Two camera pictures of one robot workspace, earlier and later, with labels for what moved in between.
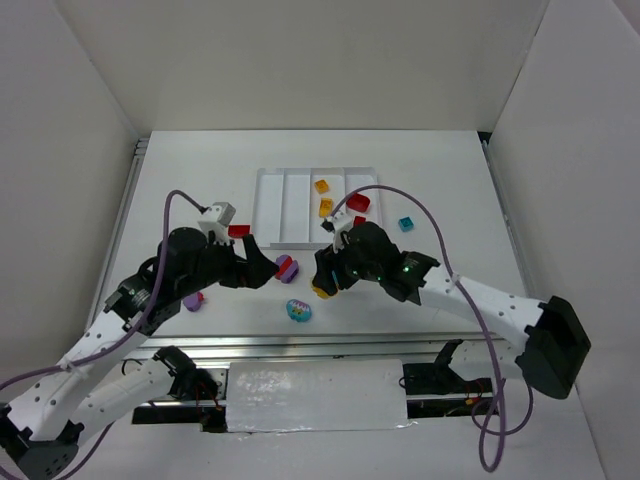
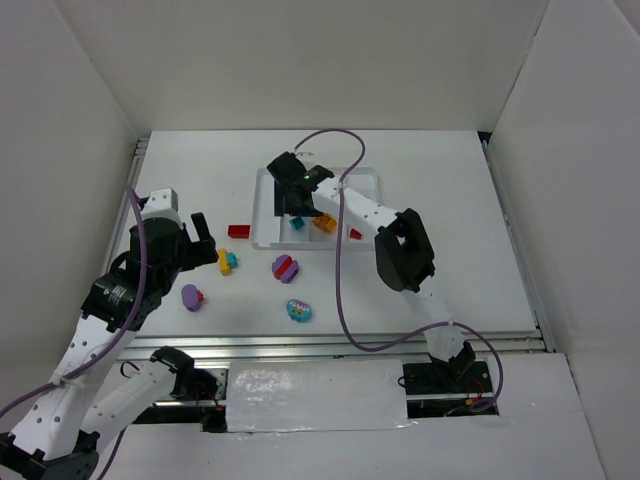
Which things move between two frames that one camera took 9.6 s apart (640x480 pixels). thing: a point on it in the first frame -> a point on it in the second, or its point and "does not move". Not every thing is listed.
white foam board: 316,395 does not move
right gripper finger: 323,278 -> 282,201
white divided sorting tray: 291,203 does not move
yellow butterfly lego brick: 321,293 -> 325,223
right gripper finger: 347,277 -> 300,206
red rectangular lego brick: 238,230 does not move
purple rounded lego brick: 191,302 does not move
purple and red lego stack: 288,268 does not move
